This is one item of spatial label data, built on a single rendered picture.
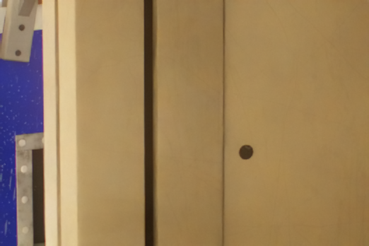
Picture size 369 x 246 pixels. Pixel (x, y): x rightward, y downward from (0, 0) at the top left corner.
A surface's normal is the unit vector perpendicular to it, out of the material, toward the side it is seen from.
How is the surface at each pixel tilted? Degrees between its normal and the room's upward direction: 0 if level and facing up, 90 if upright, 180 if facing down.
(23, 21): 90
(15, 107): 90
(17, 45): 90
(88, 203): 90
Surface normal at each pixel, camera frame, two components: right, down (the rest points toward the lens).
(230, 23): 0.33, 0.20
